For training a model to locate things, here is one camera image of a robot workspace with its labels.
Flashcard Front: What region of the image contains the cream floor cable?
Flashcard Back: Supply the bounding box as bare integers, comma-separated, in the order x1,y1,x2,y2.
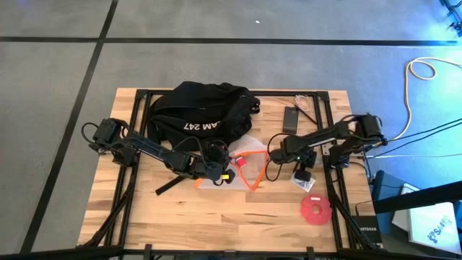
391,56,462,142

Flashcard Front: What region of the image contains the white box blue print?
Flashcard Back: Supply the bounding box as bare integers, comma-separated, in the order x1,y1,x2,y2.
391,183,462,254

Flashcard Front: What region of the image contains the black metal table frame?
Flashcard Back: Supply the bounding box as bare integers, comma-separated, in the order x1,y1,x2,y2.
77,89,383,260

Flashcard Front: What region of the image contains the black slanted beam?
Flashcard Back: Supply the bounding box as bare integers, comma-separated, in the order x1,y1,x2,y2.
373,180,462,214

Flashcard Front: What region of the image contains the red flower-shaped disc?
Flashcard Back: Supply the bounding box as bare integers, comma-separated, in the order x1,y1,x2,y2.
300,194,333,226

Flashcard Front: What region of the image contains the pink cable bundle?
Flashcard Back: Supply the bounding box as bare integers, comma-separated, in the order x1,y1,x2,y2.
294,94,313,113

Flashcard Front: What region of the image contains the white mesh pouch orange trim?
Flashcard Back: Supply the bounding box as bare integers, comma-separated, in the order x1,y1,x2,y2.
193,134,271,191

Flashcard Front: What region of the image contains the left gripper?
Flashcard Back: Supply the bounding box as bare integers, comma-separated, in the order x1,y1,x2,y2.
193,139,237,186

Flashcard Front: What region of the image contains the black floor cable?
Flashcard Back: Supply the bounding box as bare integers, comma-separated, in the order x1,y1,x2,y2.
382,118,462,145
364,123,462,160

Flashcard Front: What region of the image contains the black netgear box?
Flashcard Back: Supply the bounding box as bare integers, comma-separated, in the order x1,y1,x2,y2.
352,214,383,246

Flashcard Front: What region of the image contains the smartphone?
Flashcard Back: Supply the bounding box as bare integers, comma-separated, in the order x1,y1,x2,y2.
282,105,300,134

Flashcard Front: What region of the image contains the white card box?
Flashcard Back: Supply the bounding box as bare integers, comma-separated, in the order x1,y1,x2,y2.
290,169,317,193

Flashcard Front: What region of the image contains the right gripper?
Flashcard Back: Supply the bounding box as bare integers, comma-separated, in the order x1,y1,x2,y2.
269,146,318,183

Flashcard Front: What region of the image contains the black backpack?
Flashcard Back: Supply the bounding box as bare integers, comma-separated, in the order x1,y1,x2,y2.
146,81,261,196

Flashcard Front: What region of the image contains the black equipment stand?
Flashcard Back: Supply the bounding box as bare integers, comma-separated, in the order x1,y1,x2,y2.
440,0,462,37

